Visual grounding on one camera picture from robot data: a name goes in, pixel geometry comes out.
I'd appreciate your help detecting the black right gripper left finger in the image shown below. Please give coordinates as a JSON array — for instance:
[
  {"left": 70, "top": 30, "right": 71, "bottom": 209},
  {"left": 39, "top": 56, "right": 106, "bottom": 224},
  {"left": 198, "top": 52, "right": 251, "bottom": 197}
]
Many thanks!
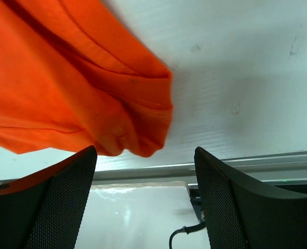
[{"left": 0, "top": 146, "right": 96, "bottom": 248}]

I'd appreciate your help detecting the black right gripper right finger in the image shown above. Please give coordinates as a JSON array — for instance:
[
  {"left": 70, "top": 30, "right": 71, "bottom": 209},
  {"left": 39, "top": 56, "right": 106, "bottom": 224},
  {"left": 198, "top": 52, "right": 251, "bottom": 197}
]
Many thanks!
[{"left": 194, "top": 147, "right": 307, "bottom": 248}]

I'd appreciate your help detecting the orange t shirt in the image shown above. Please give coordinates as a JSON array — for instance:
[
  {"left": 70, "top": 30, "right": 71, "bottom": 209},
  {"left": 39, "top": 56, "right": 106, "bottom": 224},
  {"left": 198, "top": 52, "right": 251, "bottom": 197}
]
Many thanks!
[{"left": 0, "top": 1, "right": 173, "bottom": 157}]

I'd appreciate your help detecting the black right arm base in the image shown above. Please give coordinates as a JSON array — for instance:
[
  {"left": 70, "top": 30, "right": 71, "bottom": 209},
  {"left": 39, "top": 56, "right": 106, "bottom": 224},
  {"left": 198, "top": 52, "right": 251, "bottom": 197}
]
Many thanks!
[{"left": 188, "top": 184, "right": 205, "bottom": 223}]

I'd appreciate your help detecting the black cable at base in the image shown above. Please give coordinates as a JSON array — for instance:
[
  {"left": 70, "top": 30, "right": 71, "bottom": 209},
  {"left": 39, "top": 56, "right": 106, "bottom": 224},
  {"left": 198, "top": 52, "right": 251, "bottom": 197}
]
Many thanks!
[{"left": 169, "top": 222, "right": 206, "bottom": 249}]

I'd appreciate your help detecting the aluminium table edge rail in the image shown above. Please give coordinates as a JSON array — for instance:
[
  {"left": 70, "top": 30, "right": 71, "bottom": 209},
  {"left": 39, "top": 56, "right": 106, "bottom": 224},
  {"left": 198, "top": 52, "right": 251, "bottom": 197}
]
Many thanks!
[{"left": 0, "top": 148, "right": 307, "bottom": 186}]

